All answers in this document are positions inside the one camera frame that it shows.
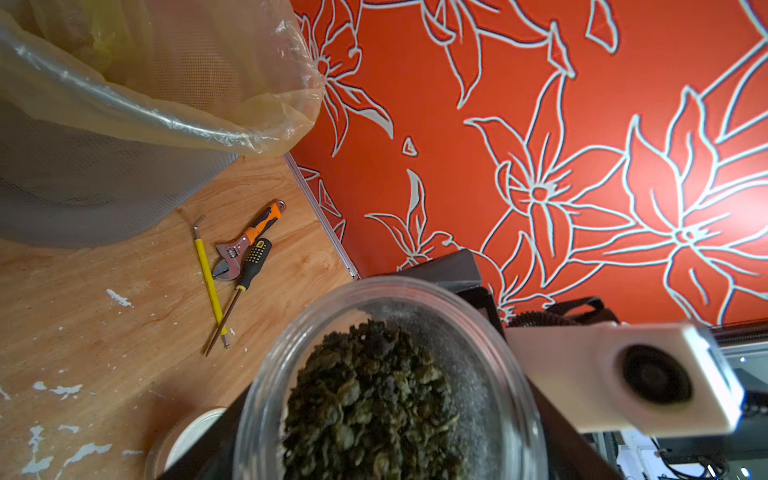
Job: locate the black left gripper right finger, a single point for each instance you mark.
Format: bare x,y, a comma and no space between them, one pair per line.
570,456

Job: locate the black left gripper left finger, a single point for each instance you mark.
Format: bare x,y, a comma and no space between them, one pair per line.
212,457

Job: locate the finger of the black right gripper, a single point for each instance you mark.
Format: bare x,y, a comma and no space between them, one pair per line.
458,273

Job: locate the beige lid of back jar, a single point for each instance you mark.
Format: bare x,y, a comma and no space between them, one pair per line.
173,445

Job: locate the glass jar beige lid back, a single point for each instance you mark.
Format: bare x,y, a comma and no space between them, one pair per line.
390,378

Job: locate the orange black utility pliers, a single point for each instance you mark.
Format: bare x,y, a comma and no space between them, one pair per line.
232,253

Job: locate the yellow pencil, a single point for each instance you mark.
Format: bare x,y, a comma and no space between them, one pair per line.
219,330

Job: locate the translucent ribbed trash bin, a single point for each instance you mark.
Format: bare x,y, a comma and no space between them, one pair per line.
70,188

